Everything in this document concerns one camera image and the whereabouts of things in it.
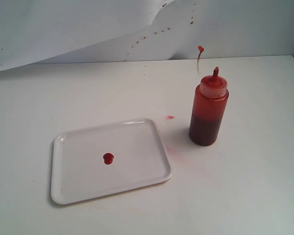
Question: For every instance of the red ketchup squeeze bottle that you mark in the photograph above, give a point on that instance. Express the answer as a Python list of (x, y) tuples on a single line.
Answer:
[(210, 100)]

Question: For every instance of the red ketchup blob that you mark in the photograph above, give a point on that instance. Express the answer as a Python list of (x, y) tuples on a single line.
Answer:
[(108, 158)]

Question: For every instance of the white rectangular plastic tray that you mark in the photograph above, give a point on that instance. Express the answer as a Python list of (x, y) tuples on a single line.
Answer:
[(80, 174)]

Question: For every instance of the white paper backdrop sheet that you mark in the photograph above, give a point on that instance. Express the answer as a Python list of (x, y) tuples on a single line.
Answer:
[(82, 31)]

